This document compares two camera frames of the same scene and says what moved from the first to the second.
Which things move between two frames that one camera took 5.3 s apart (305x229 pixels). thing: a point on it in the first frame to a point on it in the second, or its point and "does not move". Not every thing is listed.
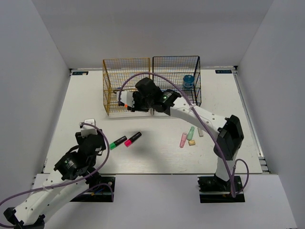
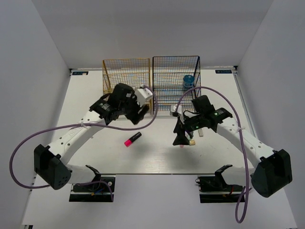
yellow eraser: x=191 y=142 does not move
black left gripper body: x=80 y=139 to x=132 y=105
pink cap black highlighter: x=128 y=142 does not move
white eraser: x=200 y=132 does not move
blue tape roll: x=188 y=80 does not move
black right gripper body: x=142 y=104 to x=194 y=123
